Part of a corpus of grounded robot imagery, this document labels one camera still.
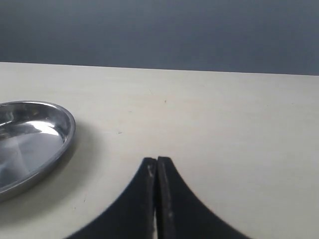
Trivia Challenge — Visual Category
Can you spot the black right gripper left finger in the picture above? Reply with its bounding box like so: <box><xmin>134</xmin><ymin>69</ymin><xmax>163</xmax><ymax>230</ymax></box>
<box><xmin>69</xmin><ymin>158</ymin><xmax>157</xmax><ymax>239</ymax></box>

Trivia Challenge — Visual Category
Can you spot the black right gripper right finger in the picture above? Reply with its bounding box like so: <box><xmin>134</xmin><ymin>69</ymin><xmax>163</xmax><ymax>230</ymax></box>
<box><xmin>157</xmin><ymin>157</ymin><xmax>247</xmax><ymax>239</ymax></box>

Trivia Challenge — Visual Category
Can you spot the round stainless steel tray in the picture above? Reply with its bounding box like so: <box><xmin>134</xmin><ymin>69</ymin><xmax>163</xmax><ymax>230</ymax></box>
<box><xmin>0</xmin><ymin>101</ymin><xmax>76</xmax><ymax>202</ymax></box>

